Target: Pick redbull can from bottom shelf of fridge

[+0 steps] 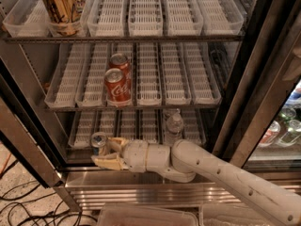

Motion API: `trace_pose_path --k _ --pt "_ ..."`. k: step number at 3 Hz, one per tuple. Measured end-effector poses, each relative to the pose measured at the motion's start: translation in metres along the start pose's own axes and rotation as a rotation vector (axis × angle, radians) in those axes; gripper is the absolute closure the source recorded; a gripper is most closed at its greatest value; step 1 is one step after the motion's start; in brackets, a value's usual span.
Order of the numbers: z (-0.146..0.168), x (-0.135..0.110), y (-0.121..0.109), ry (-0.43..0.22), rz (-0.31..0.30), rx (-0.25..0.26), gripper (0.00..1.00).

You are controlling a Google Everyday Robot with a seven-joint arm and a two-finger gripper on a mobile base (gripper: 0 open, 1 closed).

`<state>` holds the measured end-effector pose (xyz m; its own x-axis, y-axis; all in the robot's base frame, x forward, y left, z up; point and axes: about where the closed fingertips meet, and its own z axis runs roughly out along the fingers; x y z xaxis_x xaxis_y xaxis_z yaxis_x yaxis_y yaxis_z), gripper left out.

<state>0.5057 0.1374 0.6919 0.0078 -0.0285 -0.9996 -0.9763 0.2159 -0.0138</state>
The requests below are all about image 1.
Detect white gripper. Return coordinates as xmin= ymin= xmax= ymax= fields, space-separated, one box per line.
xmin=91 ymin=137 xmax=171 ymax=174

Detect silver blue redbull can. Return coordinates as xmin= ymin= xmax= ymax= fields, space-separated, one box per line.
xmin=90 ymin=132 xmax=107 ymax=155

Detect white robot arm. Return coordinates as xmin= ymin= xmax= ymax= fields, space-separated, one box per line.
xmin=91 ymin=137 xmax=301 ymax=226

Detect bottom shelf tray two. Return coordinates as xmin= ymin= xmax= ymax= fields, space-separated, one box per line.
xmin=95 ymin=110 xmax=116 ymax=137

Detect shelf tray two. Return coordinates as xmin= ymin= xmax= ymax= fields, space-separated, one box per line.
xmin=47 ymin=0 xmax=93 ymax=37
xmin=75 ymin=43 xmax=110 ymax=107
xmin=95 ymin=110 xmax=116 ymax=137

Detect bottom shelf tray one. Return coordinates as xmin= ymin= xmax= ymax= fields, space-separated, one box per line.
xmin=69 ymin=111 xmax=96 ymax=146

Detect bottom shelf tray three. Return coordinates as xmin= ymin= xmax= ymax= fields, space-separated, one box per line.
xmin=117 ymin=111 xmax=136 ymax=140

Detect shelf tray three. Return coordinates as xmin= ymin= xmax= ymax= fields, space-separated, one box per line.
xmin=117 ymin=111 xmax=136 ymax=140
xmin=106 ymin=43 xmax=134 ymax=107
xmin=87 ymin=0 xmax=128 ymax=37

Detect bottom shelf tray four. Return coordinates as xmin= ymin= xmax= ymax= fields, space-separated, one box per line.
xmin=139 ymin=110 xmax=159 ymax=143

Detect shelf tray four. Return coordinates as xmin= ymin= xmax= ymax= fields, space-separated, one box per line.
xmin=139 ymin=110 xmax=159 ymax=143
xmin=128 ymin=0 xmax=163 ymax=37
xmin=136 ymin=43 xmax=162 ymax=106

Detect bottom shelf tray five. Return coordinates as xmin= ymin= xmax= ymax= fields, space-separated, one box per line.
xmin=164 ymin=110 xmax=184 ymax=146

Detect shelf tray five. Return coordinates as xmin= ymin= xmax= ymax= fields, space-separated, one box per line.
xmin=164 ymin=110 xmax=184 ymax=146
xmin=160 ymin=43 xmax=191 ymax=105
xmin=163 ymin=0 xmax=203 ymax=36

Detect middle shelf tray two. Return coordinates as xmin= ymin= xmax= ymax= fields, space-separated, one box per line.
xmin=75 ymin=43 xmax=110 ymax=107

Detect front red coca-cola can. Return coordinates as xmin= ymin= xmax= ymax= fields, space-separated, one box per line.
xmin=104 ymin=68 xmax=131 ymax=103

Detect red coca-cola can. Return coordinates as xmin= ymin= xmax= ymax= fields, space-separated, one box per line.
xmin=109 ymin=53 xmax=132 ymax=87
xmin=104 ymin=68 xmax=131 ymax=103

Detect bottom shelf tray six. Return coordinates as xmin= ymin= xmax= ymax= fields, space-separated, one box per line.
xmin=182 ymin=108 xmax=206 ymax=147

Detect middle shelf tray five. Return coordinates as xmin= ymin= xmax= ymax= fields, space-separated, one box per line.
xmin=160 ymin=43 xmax=191 ymax=105

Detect rear red coca-cola can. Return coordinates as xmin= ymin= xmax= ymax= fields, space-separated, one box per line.
xmin=109 ymin=53 xmax=132 ymax=87

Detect middle shelf tray four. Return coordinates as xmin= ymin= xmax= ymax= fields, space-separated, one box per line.
xmin=136 ymin=43 xmax=162 ymax=106

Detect open fridge door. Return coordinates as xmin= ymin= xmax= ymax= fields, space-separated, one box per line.
xmin=0 ymin=61 xmax=82 ymax=212

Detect middle shelf tray three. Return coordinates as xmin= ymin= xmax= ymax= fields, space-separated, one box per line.
xmin=106 ymin=43 xmax=134 ymax=107

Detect middle shelf tray six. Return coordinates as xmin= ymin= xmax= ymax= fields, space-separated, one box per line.
xmin=182 ymin=42 xmax=221 ymax=105

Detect top shelf tray two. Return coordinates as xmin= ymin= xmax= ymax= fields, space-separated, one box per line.
xmin=47 ymin=0 xmax=93 ymax=37

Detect top shelf tray three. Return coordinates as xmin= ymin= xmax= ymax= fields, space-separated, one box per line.
xmin=87 ymin=0 xmax=128 ymax=37

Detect top shelf tray four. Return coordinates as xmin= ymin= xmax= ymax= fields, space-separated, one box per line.
xmin=128 ymin=0 xmax=163 ymax=37

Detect closed glass fridge door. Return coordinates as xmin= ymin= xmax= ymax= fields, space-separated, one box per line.
xmin=213 ymin=0 xmax=300 ymax=178

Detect top shelf tray five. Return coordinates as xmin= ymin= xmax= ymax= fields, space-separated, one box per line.
xmin=163 ymin=0 xmax=203 ymax=36

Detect front gold tall can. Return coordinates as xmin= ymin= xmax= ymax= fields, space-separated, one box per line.
xmin=42 ymin=0 xmax=81 ymax=37

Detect top shelf tray one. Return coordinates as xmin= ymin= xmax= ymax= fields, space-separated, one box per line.
xmin=3 ymin=0 xmax=49 ymax=38

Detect red can behind glass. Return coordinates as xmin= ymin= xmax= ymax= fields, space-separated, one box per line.
xmin=259 ymin=121 xmax=280 ymax=147

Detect left clear plastic bin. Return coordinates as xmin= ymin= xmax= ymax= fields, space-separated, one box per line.
xmin=96 ymin=203 xmax=198 ymax=226

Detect clear plastic bin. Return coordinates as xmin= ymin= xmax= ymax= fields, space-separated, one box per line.
xmin=199 ymin=203 xmax=275 ymax=226
xmin=96 ymin=203 xmax=198 ymax=226

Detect rear clear water bottle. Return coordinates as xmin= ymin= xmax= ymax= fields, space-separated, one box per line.
xmin=163 ymin=108 xmax=181 ymax=121

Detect clear water bottle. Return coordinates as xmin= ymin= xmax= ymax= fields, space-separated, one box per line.
xmin=163 ymin=108 xmax=181 ymax=121
xmin=165 ymin=113 xmax=184 ymax=145

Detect front clear water bottle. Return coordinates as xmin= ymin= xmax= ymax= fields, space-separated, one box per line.
xmin=165 ymin=113 xmax=184 ymax=145

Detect right clear plastic bin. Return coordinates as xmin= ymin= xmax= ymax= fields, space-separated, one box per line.
xmin=199 ymin=203 xmax=275 ymax=226

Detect bottom wire shelf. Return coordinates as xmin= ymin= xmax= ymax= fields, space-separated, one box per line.
xmin=65 ymin=143 xmax=208 ymax=153

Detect wire shelf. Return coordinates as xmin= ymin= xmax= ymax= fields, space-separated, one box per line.
xmin=65 ymin=143 xmax=208 ymax=153
xmin=1 ymin=33 xmax=244 ymax=43
xmin=45 ymin=105 xmax=220 ymax=112

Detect middle wire shelf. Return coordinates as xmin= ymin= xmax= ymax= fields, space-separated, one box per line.
xmin=45 ymin=105 xmax=220 ymax=112

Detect orange floor cable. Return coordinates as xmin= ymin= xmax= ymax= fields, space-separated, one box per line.
xmin=0 ymin=152 xmax=13 ymax=175

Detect black floor cables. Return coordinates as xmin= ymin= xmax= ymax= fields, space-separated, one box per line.
xmin=0 ymin=159 xmax=98 ymax=226

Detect top wire shelf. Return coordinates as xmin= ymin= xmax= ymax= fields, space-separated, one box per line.
xmin=1 ymin=33 xmax=244 ymax=43

